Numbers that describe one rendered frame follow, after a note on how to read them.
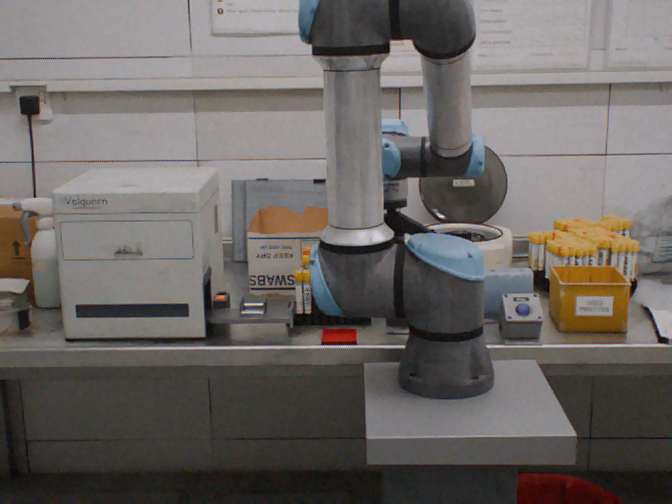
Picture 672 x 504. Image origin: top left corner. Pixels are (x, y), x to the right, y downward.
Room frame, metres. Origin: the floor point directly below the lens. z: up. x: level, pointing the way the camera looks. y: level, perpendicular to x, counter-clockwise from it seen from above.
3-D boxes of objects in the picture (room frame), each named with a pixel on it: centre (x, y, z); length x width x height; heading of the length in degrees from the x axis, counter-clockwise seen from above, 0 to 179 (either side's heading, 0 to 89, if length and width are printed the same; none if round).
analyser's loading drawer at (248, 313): (1.71, 0.18, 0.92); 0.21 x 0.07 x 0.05; 88
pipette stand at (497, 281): (1.77, -0.36, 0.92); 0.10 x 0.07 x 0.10; 90
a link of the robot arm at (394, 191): (1.73, -0.12, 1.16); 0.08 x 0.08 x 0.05
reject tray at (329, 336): (1.66, -0.01, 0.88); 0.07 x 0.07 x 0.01; 88
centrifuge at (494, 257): (2.02, -0.30, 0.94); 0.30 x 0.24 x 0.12; 169
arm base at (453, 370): (1.34, -0.18, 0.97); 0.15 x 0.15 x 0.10
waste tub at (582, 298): (1.74, -0.52, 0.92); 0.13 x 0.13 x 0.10; 85
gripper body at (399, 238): (1.73, -0.11, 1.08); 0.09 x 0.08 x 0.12; 87
